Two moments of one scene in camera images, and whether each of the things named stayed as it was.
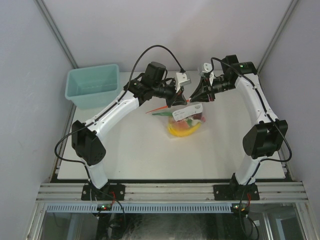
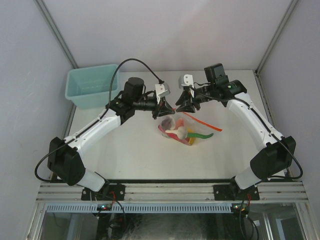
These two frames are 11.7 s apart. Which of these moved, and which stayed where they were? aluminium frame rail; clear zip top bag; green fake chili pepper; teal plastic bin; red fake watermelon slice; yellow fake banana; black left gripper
Moved: clear zip top bag; red fake watermelon slice; yellow fake banana; green fake chili pepper; black left gripper
Stayed: aluminium frame rail; teal plastic bin
